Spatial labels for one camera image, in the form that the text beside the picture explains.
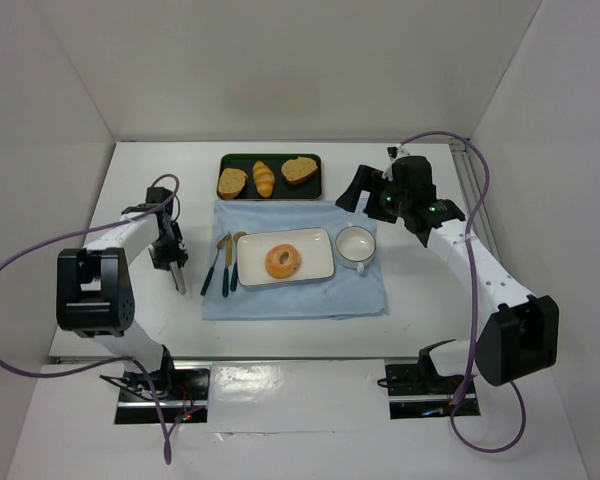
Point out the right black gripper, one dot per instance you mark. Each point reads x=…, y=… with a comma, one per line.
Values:
x=371, y=188

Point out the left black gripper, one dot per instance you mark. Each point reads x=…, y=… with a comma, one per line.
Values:
x=170, y=255

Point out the metal serving tongs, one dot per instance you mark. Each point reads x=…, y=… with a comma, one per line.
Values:
x=178, y=278

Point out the orange glazed donut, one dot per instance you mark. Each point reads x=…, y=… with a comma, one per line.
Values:
x=282, y=261

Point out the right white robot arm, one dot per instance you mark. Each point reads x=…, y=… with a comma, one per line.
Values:
x=513, y=332

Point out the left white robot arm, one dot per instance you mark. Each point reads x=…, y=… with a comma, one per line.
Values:
x=94, y=293

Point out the bread slice under donut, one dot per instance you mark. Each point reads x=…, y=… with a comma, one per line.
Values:
x=298, y=170

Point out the sliced brown bread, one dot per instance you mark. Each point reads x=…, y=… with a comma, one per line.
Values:
x=231, y=183

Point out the white round cup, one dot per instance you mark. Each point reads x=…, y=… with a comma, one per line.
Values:
x=355, y=248

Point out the dark green tray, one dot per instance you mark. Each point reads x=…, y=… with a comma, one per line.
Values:
x=310, y=188

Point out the white rectangular plate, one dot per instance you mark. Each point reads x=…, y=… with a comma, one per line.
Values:
x=312, y=244

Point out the light blue cloth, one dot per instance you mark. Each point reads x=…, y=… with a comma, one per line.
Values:
x=346, y=294

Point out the golden croissant roll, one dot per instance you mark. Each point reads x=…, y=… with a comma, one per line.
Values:
x=264, y=179

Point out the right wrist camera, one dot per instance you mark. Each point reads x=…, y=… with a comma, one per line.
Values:
x=397, y=151

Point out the green handled knife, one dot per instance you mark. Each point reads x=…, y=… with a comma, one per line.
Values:
x=219, y=246

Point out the green handled fork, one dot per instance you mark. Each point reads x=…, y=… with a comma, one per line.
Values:
x=228, y=262

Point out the green handled spoon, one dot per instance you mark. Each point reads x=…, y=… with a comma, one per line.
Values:
x=234, y=277

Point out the aluminium frame rail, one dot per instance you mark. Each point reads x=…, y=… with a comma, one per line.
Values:
x=471, y=178

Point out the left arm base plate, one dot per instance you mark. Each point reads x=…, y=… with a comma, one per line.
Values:
x=184, y=400

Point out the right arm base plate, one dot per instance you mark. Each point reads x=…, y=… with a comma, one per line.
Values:
x=412, y=396

